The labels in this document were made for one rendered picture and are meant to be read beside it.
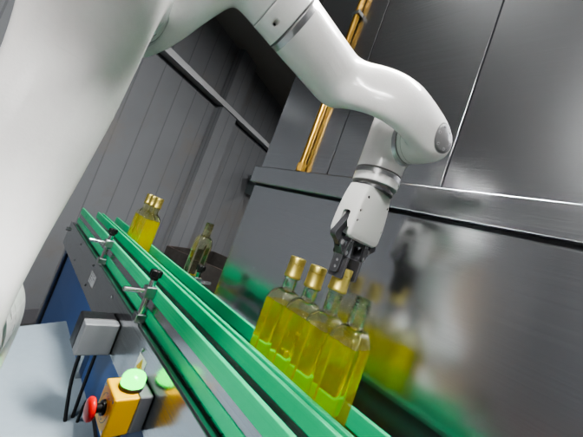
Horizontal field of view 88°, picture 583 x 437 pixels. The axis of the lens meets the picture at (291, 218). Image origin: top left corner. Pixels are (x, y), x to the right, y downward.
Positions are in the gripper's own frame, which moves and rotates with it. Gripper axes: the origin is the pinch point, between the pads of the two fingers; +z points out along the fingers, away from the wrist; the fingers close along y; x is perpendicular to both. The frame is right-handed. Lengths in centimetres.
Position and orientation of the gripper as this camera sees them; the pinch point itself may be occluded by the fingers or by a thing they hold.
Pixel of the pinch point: (344, 267)
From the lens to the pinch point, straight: 56.8
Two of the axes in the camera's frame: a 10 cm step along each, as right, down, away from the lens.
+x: 6.5, 1.9, -7.4
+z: -3.5, 9.4, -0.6
